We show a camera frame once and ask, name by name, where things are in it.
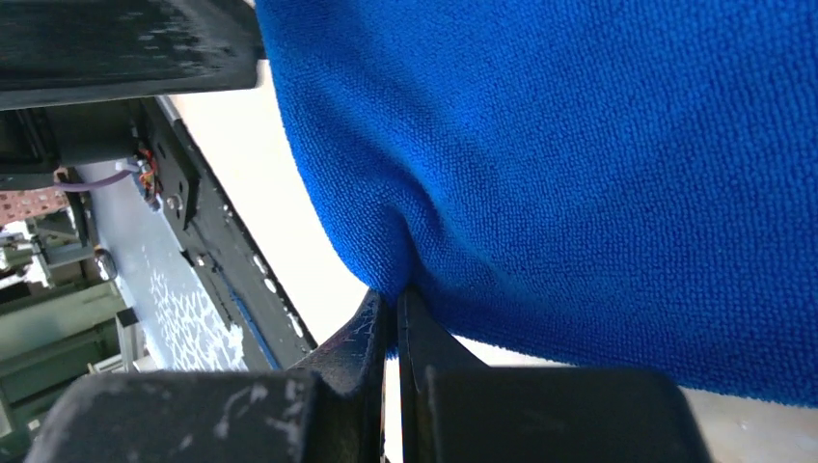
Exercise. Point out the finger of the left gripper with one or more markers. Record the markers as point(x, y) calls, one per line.
point(63, 52)

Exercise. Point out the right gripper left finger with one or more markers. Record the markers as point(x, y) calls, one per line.
point(326, 408)

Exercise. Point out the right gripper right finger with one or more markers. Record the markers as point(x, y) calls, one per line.
point(455, 408)

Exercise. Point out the blue towel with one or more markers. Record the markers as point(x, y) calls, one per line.
point(597, 183)

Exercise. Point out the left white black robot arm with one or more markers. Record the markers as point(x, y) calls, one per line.
point(36, 141)

